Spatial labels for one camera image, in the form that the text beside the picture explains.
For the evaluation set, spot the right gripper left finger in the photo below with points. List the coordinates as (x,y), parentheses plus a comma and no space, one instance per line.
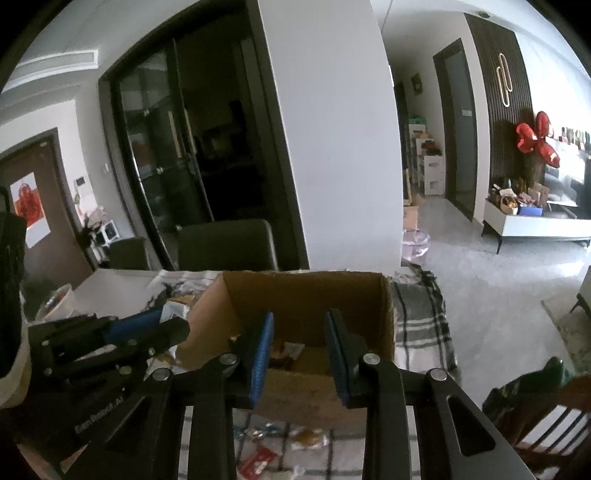
(189,414)

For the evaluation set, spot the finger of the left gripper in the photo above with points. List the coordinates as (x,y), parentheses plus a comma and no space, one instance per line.
(135,352)
(108,328)

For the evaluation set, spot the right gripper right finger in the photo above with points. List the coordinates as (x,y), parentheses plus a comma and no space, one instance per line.
(418,425)

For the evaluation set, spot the small red candy packet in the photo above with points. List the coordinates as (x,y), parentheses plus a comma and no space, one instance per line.
(253,467)

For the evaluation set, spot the blue foil candy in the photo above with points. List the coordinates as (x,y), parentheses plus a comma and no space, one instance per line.
(256,433)

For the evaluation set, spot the pink snack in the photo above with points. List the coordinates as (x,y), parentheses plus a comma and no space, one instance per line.
(177,307)

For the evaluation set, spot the orange round snack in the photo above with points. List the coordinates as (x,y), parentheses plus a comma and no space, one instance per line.
(304,438)

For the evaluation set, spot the white basket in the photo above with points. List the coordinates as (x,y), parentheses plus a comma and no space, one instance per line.
(61,304)

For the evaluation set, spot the dark dining chair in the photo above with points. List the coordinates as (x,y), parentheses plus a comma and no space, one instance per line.
(243,245)
(129,254)

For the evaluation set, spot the wooden chair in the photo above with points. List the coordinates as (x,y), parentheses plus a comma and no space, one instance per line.
(545,416)

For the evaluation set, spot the red paper door poster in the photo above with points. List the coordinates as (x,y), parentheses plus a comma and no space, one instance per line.
(27,203)

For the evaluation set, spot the brown cardboard box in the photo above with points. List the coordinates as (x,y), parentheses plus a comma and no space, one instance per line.
(304,394)

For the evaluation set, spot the coffee table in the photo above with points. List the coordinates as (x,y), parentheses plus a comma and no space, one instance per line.
(583,297)

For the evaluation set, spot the pink trash bin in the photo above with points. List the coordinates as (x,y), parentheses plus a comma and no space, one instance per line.
(415,246)

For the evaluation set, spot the white low tv cabinet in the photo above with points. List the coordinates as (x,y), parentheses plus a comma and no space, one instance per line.
(507,228)

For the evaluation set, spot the small floor cardboard box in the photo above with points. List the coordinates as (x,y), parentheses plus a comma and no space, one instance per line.
(411,212)

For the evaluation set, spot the white storage drawers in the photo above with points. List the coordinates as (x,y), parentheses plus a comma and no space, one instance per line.
(427,162)

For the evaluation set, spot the red balloon decoration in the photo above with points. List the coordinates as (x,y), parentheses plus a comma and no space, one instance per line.
(535,139)

